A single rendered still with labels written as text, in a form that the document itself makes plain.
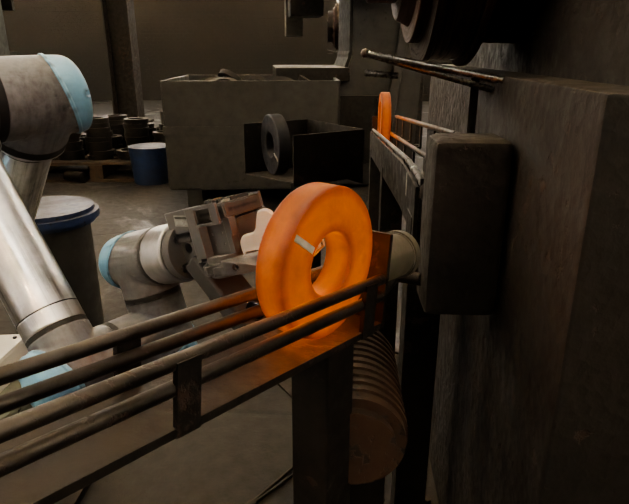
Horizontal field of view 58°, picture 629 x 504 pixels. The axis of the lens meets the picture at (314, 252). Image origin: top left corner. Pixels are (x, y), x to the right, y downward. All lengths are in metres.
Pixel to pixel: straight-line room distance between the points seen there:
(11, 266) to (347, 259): 0.40
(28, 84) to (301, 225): 0.50
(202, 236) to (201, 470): 0.86
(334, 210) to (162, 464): 1.01
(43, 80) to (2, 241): 0.25
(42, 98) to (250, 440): 0.94
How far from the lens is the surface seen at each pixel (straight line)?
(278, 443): 1.46
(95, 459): 0.41
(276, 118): 1.47
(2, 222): 0.77
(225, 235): 0.61
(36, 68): 0.91
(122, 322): 0.76
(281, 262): 0.50
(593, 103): 0.57
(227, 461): 1.43
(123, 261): 0.76
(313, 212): 0.52
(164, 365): 0.41
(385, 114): 2.00
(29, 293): 0.74
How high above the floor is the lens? 0.91
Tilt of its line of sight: 20 degrees down
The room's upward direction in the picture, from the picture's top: straight up
